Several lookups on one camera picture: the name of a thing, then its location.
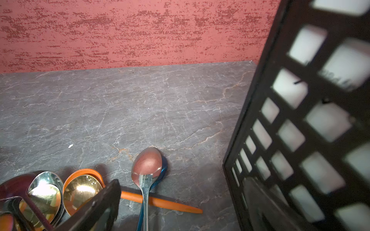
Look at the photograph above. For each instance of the gold spoon green handle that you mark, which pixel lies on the gold spoon green handle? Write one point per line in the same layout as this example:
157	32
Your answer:
78	191

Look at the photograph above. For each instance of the black mesh file rack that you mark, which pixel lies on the black mesh file rack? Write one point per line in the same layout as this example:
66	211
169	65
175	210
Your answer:
304	129

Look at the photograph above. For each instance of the silver steel spoon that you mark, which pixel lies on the silver steel spoon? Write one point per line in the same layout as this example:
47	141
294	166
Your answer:
146	169

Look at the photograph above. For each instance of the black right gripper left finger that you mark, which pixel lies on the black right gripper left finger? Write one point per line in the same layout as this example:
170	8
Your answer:
98	214

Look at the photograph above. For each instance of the blue metal spoon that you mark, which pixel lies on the blue metal spoon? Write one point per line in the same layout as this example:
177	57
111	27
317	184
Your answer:
158	180

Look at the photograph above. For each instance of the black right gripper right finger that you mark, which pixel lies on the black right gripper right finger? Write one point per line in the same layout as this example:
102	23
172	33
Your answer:
268	213

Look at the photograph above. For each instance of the silver spoon patterned handle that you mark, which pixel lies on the silver spoon patterned handle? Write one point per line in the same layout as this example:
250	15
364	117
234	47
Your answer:
46	193

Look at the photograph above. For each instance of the rainbow iridescent spoon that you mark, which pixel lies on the rainbow iridescent spoon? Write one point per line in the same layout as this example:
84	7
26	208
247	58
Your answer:
7	222

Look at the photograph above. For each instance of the purple metal spoon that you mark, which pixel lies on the purple metal spoon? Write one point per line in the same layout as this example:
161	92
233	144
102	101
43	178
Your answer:
18	187

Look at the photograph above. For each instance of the orange plastic spoon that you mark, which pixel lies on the orange plastic spoon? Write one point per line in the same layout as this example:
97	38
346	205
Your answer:
160	203

